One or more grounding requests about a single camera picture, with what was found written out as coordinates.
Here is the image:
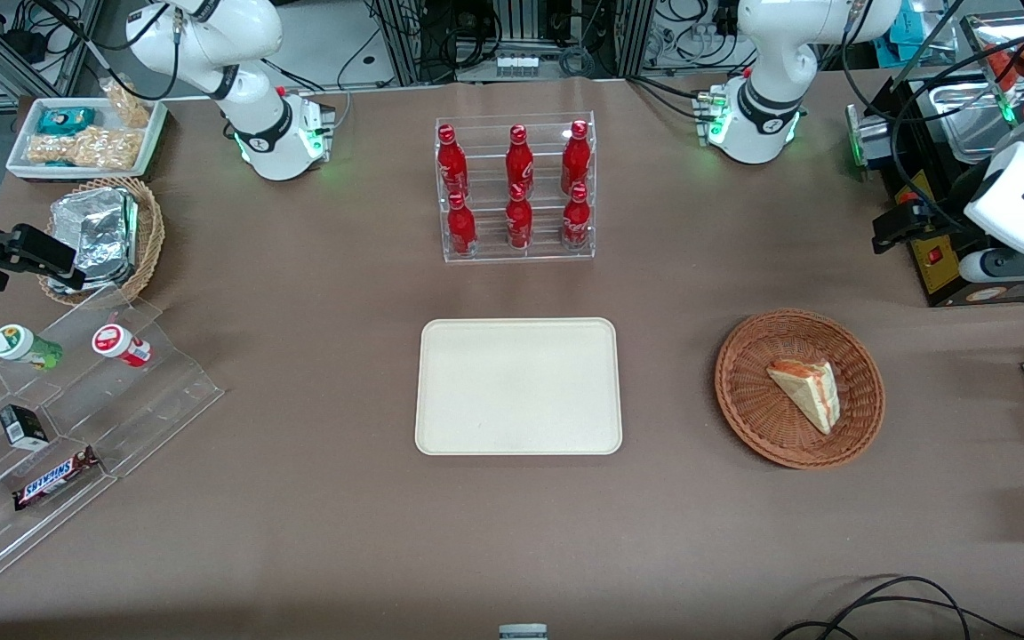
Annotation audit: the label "triangular sandwich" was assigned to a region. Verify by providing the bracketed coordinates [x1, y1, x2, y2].
[765, 358, 841, 436]

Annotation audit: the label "white plastic snack tray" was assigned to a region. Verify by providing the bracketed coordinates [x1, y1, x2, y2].
[5, 96, 168, 183]

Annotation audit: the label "light wicker basket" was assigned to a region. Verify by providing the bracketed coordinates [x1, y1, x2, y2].
[36, 176, 165, 308]

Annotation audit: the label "round brown wicker basket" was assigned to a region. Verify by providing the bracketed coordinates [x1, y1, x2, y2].
[715, 308, 886, 470]

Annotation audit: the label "beige rectangular serving tray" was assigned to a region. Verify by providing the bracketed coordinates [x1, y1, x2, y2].
[414, 317, 624, 457]

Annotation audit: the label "black food warmer cabinet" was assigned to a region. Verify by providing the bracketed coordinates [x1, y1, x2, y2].
[868, 13, 1024, 308]

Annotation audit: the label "silver foil food container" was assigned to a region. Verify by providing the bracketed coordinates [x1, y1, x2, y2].
[49, 188, 140, 287]

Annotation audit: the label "green yogurt drink bottle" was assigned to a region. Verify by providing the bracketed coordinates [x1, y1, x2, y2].
[0, 324, 64, 372]

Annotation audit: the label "large clear peanut snack bag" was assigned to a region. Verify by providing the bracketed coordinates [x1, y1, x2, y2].
[27, 125, 145, 171]

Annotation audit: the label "red yogurt drink bottle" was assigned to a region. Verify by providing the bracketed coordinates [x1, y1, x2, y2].
[92, 324, 154, 368]

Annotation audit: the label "teal snack packet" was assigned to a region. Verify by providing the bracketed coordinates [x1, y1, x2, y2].
[36, 107, 98, 137]

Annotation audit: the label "small black carton box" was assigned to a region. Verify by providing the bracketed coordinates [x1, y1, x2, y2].
[0, 404, 51, 451]

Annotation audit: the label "small clear peanut snack bag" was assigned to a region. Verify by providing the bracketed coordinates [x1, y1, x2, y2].
[100, 78, 154, 131]

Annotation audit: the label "clear acrylic stepped shelf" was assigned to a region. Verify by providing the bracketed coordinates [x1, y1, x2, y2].
[0, 289, 225, 601]

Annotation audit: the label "teal cardboard box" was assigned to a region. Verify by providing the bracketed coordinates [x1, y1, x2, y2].
[887, 0, 950, 47]

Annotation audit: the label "snickers chocolate bar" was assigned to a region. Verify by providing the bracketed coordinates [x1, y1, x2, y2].
[12, 446, 102, 512]

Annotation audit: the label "red cola bottle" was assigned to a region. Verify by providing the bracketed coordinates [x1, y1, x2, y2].
[447, 191, 477, 258]
[561, 120, 592, 195]
[563, 182, 592, 251]
[437, 124, 469, 199]
[506, 183, 534, 251]
[505, 124, 535, 198]

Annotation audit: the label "clear acrylic bottle rack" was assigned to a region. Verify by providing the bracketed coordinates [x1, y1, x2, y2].
[435, 111, 597, 264]

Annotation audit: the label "aluminium equipment rack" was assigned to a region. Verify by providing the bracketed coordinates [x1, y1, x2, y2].
[368, 0, 657, 86]

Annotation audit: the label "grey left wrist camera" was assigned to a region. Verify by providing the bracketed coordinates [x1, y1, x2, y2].
[959, 247, 1024, 285]

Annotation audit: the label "black floor cable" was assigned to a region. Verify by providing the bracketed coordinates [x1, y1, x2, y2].
[773, 576, 1024, 640]

